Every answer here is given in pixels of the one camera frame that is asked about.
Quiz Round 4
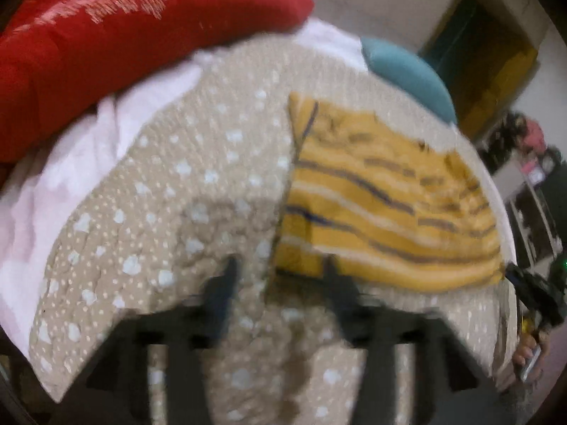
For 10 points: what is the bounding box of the teal pillow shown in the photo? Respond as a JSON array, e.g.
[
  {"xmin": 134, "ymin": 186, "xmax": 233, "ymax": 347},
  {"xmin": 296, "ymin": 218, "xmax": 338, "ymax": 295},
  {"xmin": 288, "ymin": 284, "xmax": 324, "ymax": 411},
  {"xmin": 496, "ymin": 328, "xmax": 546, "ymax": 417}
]
[{"xmin": 360, "ymin": 36, "xmax": 458, "ymax": 125}]

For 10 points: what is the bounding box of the dark wooden cabinet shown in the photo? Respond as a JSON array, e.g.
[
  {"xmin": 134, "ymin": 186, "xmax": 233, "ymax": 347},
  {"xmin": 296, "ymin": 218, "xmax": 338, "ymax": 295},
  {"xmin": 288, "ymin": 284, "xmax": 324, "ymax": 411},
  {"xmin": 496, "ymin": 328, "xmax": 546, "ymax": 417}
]
[{"xmin": 419, "ymin": 0, "xmax": 541, "ymax": 140}]

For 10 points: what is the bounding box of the person's right hand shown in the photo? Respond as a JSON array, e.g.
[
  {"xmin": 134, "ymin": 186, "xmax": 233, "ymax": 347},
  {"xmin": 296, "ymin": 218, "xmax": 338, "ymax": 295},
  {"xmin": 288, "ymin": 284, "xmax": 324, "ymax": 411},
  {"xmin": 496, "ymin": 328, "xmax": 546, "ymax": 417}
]
[{"xmin": 511, "ymin": 330, "xmax": 552, "ymax": 392}]

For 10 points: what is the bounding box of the beige dotted quilt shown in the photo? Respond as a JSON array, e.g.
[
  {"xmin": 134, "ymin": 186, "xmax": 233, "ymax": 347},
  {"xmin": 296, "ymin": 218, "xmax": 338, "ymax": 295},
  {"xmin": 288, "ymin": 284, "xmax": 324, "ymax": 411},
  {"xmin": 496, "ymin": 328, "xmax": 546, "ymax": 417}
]
[{"xmin": 29, "ymin": 38, "xmax": 519, "ymax": 425}]

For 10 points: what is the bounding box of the white bed sheet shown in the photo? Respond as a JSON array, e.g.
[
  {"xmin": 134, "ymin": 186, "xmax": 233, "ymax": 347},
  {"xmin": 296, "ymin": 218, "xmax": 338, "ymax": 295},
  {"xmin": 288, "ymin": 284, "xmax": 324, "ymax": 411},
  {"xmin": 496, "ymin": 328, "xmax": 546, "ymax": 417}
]
[{"xmin": 0, "ymin": 18, "xmax": 370, "ymax": 355}]

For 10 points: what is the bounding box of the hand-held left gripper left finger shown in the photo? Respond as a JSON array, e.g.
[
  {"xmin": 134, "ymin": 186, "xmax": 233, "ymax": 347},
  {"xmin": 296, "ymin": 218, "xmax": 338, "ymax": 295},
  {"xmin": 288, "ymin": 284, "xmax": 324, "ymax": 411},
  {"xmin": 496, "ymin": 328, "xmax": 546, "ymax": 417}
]
[{"xmin": 86, "ymin": 254, "xmax": 240, "ymax": 425}]

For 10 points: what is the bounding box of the cluttered shelf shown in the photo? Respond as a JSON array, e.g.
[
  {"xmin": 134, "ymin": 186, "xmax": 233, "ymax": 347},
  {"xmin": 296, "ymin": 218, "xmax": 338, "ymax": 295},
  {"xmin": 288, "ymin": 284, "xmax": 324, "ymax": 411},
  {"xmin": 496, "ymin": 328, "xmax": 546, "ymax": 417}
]
[{"xmin": 476, "ymin": 108, "xmax": 567, "ymax": 271}]

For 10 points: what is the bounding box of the yellow striped small garment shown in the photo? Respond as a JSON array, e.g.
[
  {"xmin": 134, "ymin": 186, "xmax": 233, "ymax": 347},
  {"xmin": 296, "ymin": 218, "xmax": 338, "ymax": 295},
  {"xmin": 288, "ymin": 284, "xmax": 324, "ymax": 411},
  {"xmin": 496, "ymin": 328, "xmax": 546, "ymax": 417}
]
[{"xmin": 272, "ymin": 93, "xmax": 506, "ymax": 294}]

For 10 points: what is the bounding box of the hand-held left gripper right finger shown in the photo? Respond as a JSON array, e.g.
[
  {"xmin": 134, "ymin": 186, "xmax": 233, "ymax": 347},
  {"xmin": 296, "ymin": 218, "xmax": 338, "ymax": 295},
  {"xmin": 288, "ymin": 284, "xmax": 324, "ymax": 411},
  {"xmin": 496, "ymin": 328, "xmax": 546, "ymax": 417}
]
[{"xmin": 322, "ymin": 254, "xmax": 481, "ymax": 425}]

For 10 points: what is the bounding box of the red pillow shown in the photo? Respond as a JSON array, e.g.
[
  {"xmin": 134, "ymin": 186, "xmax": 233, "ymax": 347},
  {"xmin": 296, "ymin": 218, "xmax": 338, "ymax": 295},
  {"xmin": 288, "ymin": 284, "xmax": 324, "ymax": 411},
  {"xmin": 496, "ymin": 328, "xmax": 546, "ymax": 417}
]
[{"xmin": 0, "ymin": 0, "xmax": 316, "ymax": 164}]

